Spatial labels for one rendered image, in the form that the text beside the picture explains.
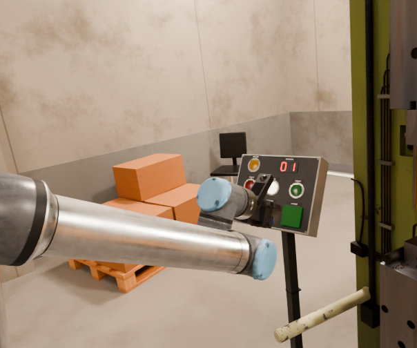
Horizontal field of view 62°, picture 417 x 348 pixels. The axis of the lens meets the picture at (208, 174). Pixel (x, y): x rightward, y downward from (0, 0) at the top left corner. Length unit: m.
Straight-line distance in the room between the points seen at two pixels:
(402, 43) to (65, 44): 3.39
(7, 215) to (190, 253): 0.31
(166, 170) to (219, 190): 2.75
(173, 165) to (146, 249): 3.10
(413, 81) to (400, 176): 0.37
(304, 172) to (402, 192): 0.32
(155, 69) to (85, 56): 0.82
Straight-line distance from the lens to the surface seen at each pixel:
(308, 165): 1.29
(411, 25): 1.06
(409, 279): 1.15
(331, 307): 1.45
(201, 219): 0.89
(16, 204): 0.47
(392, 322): 1.27
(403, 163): 1.29
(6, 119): 3.81
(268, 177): 1.07
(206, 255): 0.66
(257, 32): 5.47
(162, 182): 3.57
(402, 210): 1.34
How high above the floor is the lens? 1.50
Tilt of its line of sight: 14 degrees down
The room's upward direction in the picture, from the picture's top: 8 degrees counter-clockwise
